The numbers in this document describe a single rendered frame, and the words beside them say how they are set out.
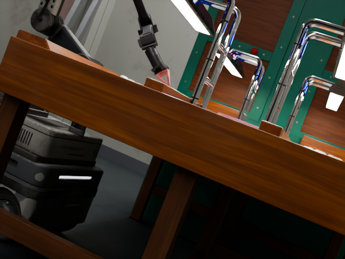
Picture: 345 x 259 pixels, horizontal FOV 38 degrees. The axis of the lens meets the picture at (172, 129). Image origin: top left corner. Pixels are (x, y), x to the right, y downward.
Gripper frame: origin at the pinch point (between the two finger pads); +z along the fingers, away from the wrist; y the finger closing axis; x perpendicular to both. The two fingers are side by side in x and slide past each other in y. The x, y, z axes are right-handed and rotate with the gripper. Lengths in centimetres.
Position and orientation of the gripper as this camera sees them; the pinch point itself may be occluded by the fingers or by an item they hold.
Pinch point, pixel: (168, 84)
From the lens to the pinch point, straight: 236.7
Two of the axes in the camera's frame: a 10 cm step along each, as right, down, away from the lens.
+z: 4.5, 8.8, -1.8
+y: 2.5, 0.7, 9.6
